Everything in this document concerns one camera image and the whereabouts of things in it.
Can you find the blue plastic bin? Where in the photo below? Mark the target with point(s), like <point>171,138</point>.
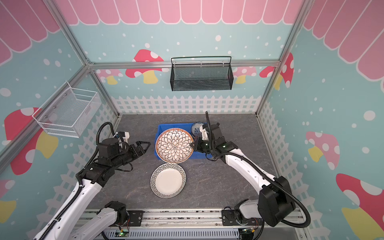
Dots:
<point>185,126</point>

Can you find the blue floral ceramic bowl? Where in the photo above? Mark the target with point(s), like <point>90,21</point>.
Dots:
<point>195,128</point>

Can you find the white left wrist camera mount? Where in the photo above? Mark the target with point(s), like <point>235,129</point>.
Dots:
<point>122,136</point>

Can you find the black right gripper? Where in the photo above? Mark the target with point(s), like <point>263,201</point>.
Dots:
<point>212,132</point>

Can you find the white plate black rim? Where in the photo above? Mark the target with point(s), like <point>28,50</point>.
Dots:
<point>168,180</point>

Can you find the white wire wall basket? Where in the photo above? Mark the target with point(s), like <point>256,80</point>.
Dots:
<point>68,112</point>

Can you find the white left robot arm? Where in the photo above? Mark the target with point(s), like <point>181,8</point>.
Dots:
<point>112,153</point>

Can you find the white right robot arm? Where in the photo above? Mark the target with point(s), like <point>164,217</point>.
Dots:
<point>276,203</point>

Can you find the brown floral pattern plate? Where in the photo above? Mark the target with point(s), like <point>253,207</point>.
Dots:
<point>173,146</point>

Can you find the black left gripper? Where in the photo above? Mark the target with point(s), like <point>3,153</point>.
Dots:
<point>140,149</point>

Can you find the black mesh wall basket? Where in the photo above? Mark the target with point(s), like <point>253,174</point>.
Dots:
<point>201,73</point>

